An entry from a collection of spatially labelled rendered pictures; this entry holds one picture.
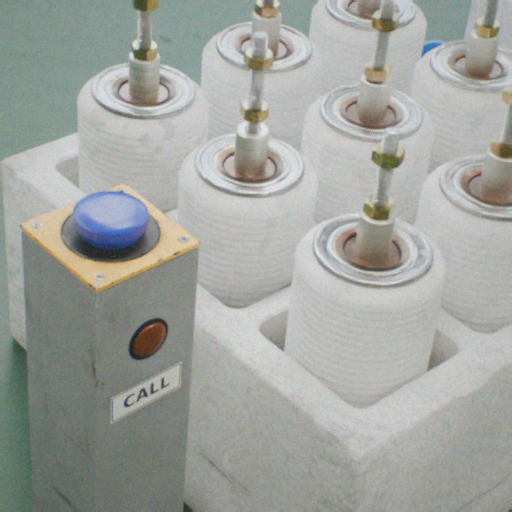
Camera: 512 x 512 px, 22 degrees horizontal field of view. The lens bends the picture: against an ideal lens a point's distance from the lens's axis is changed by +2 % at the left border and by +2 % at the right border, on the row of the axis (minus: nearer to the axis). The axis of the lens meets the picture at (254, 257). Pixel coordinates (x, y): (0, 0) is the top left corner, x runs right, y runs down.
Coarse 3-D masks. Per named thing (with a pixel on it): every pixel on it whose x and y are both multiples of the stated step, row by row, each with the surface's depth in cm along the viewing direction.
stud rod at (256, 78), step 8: (256, 32) 81; (264, 32) 81; (256, 40) 81; (264, 40) 81; (256, 48) 81; (264, 48) 81; (256, 72) 82; (264, 72) 83; (256, 80) 83; (264, 80) 83; (248, 88) 84; (256, 88) 83; (248, 96) 84; (256, 96) 84; (248, 104) 84; (256, 104) 84; (248, 128) 85; (256, 128) 85
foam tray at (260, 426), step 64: (64, 192) 96; (256, 320) 85; (448, 320) 87; (192, 384) 89; (256, 384) 82; (320, 384) 81; (448, 384) 82; (192, 448) 92; (256, 448) 85; (320, 448) 79; (384, 448) 78; (448, 448) 84
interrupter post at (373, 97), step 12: (360, 84) 92; (372, 84) 91; (384, 84) 91; (360, 96) 92; (372, 96) 92; (384, 96) 92; (360, 108) 93; (372, 108) 92; (384, 108) 93; (372, 120) 93
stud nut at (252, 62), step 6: (246, 54) 82; (252, 54) 82; (270, 54) 82; (246, 60) 82; (252, 60) 82; (258, 60) 81; (264, 60) 81; (270, 60) 82; (246, 66) 82; (252, 66) 82; (258, 66) 82; (264, 66) 82; (270, 66) 82
